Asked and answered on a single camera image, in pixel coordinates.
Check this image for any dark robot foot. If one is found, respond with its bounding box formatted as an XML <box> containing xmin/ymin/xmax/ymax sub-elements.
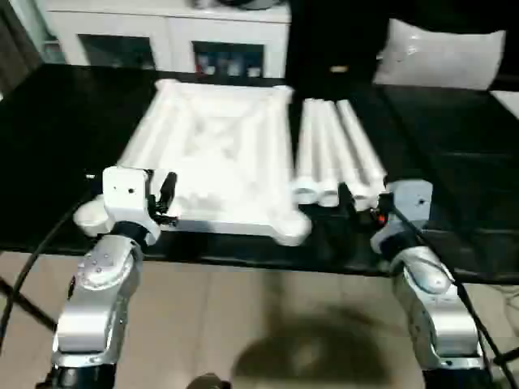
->
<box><xmin>190</xmin><ymin>372</ymin><xmax>232</xmax><ymax>389</ymax></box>

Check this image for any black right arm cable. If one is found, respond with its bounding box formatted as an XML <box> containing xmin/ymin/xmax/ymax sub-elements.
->
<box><xmin>384</xmin><ymin>198</ymin><xmax>508</xmax><ymax>374</ymax></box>

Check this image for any black work mat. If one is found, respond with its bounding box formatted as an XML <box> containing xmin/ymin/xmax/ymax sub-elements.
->
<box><xmin>0</xmin><ymin>62</ymin><xmax>519</xmax><ymax>284</ymax></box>

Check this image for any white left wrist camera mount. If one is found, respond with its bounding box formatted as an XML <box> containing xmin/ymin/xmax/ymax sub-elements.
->
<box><xmin>101</xmin><ymin>165</ymin><xmax>162</xmax><ymax>247</ymax></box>

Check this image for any white plastic table top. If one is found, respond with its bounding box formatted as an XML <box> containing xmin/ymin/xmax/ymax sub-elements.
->
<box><xmin>72</xmin><ymin>79</ymin><xmax>313</xmax><ymax>248</ymax></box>

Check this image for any black cabinet with gold label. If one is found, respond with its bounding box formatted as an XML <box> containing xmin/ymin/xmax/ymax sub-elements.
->
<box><xmin>285</xmin><ymin>0</ymin><xmax>390</xmax><ymax>88</ymax></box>

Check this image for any white sideboard cabinet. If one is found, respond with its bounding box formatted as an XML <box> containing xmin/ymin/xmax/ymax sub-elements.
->
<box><xmin>38</xmin><ymin>0</ymin><xmax>293</xmax><ymax>80</ymax></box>

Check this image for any grey cushion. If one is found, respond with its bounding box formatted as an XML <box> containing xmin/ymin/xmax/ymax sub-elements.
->
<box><xmin>371</xmin><ymin>18</ymin><xmax>508</xmax><ymax>92</ymax></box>

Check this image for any black floor stand bar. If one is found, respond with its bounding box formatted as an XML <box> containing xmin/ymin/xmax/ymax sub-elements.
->
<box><xmin>492</xmin><ymin>344</ymin><xmax>519</xmax><ymax>365</ymax></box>
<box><xmin>0</xmin><ymin>277</ymin><xmax>58</xmax><ymax>331</ymax></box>

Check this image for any white plastic table leg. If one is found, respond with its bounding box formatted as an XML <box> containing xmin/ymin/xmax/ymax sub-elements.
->
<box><xmin>324</xmin><ymin>100</ymin><xmax>378</xmax><ymax>212</ymax></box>
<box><xmin>311</xmin><ymin>100</ymin><xmax>341</xmax><ymax>208</ymax></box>
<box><xmin>292</xmin><ymin>99</ymin><xmax>322</xmax><ymax>207</ymax></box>
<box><xmin>336</xmin><ymin>100</ymin><xmax>388</xmax><ymax>191</ymax></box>

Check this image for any white flat board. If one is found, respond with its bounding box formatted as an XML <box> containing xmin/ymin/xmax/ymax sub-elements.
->
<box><xmin>488</xmin><ymin>89</ymin><xmax>519</xmax><ymax>122</ymax></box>

